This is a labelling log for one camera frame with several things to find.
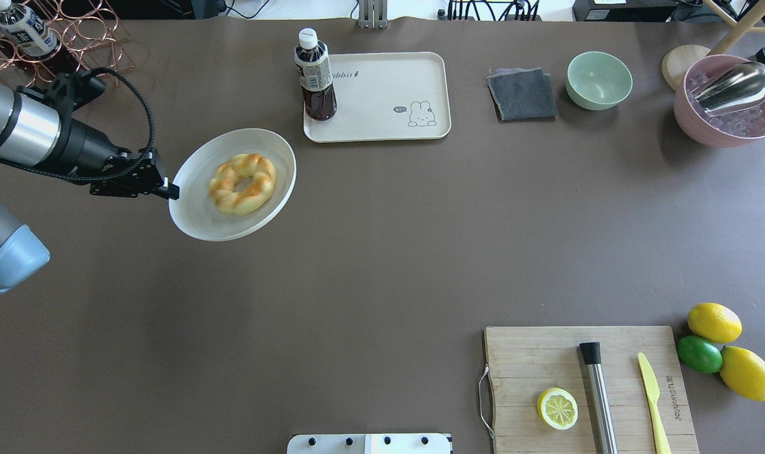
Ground upper whole lemon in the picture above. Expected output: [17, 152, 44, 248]
[687, 302, 743, 343]

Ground green lime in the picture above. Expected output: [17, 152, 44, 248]
[677, 335, 723, 374]

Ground bottle lying in rack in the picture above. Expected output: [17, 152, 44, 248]
[0, 1, 80, 75]

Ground grey folded cloth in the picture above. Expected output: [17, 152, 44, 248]
[486, 68, 558, 122]

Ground wooden cutting board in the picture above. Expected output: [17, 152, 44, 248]
[485, 327, 699, 453]

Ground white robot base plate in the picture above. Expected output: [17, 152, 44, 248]
[286, 432, 453, 453]

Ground copper wire bottle rack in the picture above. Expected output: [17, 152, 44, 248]
[0, 1, 134, 87]

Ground whole lemon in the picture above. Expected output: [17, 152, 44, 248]
[719, 347, 765, 402]
[687, 302, 743, 343]

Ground wooden stand legs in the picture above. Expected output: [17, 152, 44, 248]
[703, 1, 765, 55]

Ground round wooden coaster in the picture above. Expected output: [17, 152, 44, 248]
[662, 44, 710, 90]

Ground metal clamp bracket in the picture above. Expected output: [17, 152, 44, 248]
[358, 0, 388, 30]

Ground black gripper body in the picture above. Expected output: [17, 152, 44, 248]
[89, 148, 170, 199]

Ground lower whole lemon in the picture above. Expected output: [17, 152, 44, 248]
[719, 347, 765, 402]

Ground mint green bowl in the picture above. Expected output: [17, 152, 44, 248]
[566, 51, 634, 111]

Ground pink bowl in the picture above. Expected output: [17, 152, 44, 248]
[674, 55, 765, 148]

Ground lemon half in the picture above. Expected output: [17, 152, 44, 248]
[536, 387, 578, 430]

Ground yellow plastic knife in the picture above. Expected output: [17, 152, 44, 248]
[637, 352, 672, 453]

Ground white oval plate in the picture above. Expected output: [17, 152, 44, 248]
[169, 127, 298, 242]

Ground dark tea bottle on tray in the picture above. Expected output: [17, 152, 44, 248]
[294, 28, 338, 121]

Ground glazed twisted ring donut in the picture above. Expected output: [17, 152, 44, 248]
[208, 153, 277, 215]

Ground steel muddler black tip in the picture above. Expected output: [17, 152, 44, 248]
[579, 342, 619, 453]

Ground clear ice cubes pile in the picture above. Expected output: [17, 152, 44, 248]
[689, 77, 765, 137]

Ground cream rabbit tray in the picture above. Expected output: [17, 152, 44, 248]
[303, 52, 452, 143]

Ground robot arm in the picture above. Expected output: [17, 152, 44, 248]
[0, 68, 180, 295]

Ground black cables bundle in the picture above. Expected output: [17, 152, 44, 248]
[438, 0, 544, 22]

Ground steel ice scoop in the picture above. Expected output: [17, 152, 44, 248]
[694, 61, 765, 116]

